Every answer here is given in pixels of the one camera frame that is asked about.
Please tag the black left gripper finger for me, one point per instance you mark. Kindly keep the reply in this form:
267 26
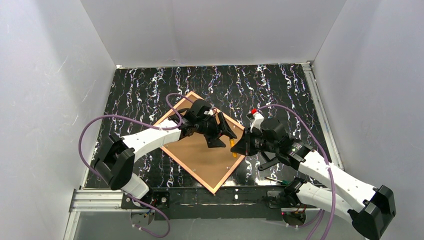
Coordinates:
224 127
213 140

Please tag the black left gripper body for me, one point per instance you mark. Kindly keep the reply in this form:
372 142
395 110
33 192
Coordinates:
213 126

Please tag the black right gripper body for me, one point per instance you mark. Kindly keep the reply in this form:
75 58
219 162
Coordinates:
249 143

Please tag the pink picture frame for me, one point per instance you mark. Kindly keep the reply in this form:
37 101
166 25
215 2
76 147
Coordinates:
211 167

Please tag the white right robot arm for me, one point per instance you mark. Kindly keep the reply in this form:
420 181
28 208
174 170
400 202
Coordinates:
369 209

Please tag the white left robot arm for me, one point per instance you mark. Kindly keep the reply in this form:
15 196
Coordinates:
117 155

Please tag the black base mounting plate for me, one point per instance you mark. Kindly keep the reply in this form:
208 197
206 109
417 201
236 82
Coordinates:
229 202

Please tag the green handled screwdriver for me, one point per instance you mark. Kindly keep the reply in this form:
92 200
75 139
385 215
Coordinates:
281 182

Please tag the aluminium rail frame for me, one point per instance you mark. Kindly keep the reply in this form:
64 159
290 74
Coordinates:
139 93

